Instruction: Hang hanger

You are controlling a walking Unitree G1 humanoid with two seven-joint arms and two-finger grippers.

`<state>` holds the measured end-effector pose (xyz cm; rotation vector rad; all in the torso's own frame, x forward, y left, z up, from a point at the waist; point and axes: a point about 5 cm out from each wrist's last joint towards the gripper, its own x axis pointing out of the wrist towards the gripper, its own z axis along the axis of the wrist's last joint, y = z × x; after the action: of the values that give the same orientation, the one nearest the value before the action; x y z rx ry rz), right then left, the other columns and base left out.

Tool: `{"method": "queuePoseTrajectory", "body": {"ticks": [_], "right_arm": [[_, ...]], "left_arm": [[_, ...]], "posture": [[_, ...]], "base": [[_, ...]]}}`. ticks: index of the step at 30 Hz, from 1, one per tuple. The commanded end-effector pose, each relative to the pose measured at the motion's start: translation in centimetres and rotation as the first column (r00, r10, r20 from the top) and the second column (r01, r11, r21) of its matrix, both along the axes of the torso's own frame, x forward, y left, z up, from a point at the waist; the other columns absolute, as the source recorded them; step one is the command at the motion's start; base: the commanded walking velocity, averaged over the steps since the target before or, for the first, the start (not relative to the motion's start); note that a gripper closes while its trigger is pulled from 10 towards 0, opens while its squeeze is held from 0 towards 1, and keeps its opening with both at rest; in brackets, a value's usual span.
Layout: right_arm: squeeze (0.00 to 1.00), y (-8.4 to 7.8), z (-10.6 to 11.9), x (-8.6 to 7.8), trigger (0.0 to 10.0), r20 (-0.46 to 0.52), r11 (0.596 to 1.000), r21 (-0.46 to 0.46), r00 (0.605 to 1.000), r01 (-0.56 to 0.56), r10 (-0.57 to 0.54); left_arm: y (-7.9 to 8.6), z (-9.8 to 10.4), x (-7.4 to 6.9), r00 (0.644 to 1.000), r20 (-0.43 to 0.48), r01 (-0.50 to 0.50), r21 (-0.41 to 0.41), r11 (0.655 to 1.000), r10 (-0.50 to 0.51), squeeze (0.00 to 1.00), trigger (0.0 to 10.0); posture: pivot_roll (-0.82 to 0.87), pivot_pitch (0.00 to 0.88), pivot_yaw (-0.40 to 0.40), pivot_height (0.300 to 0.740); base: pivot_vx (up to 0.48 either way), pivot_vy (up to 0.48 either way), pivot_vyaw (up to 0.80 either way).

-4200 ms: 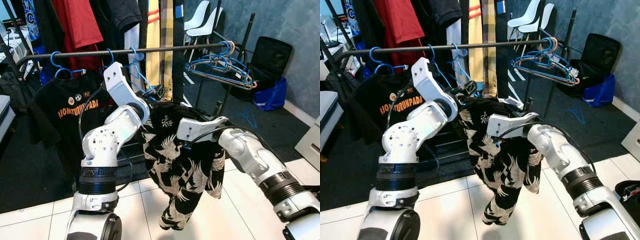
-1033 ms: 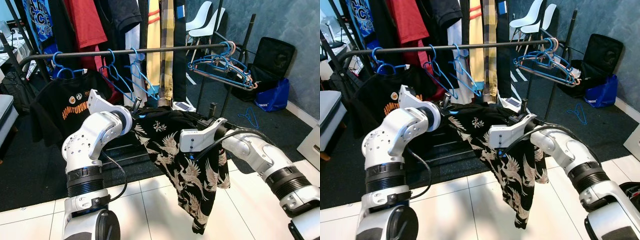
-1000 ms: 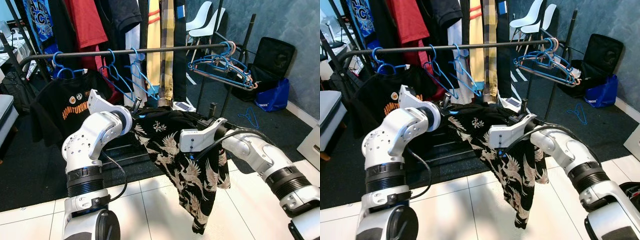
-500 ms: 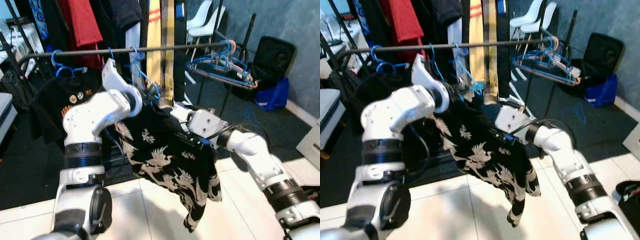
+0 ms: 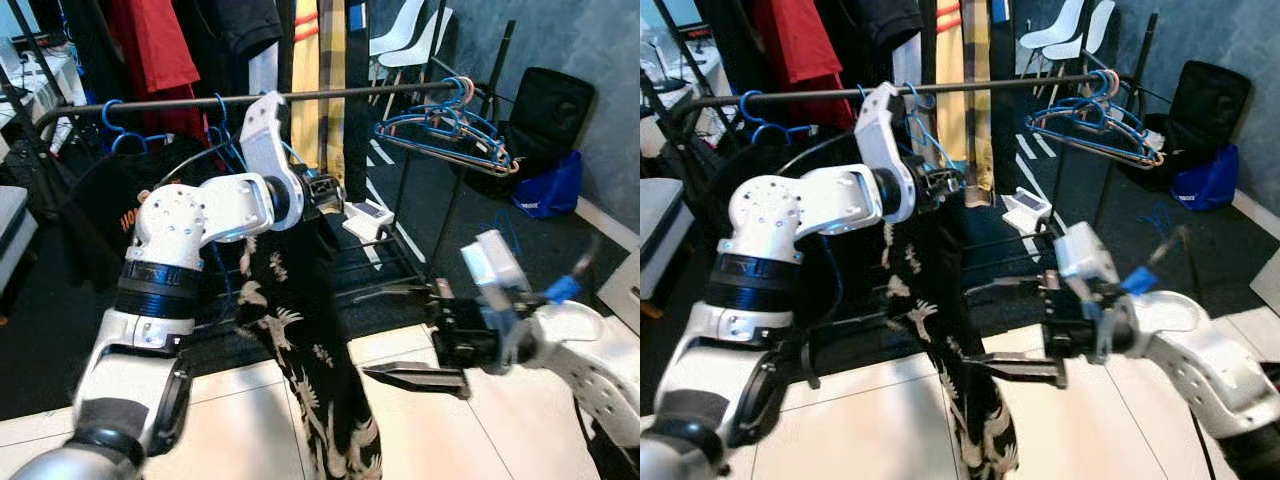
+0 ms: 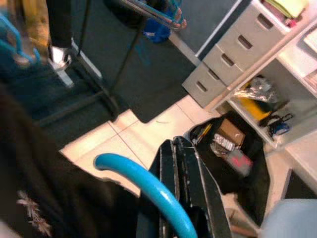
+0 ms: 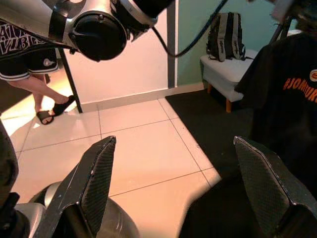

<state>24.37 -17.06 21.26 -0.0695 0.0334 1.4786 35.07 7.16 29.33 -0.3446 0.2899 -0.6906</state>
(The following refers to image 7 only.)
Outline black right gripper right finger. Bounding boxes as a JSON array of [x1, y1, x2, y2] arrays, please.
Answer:
[[233, 135, 317, 238]]

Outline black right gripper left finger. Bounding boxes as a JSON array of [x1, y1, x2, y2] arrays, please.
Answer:
[[33, 135, 117, 238]]

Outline black T-shirt orange print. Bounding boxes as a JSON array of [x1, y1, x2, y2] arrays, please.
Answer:
[[234, 32, 317, 206]]

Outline black slide slipper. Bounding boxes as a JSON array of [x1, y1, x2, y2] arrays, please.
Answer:
[[36, 111, 54, 126], [52, 95, 76, 117]]

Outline black carpet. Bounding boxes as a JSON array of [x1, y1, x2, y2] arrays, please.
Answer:
[[165, 88, 253, 179]]

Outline grey padded ottoman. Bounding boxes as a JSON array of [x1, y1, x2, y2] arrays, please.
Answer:
[[200, 49, 260, 114]]

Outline person in blue shirt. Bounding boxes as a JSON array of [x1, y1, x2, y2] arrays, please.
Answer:
[[0, 21, 70, 117]]

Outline black metal clothes rack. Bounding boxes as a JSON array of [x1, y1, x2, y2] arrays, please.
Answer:
[[268, 14, 298, 47]]

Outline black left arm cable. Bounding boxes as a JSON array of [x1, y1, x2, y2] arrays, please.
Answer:
[[151, 0, 230, 58]]

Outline black backpack grey straps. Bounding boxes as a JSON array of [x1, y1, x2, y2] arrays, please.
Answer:
[[206, 11, 248, 62]]

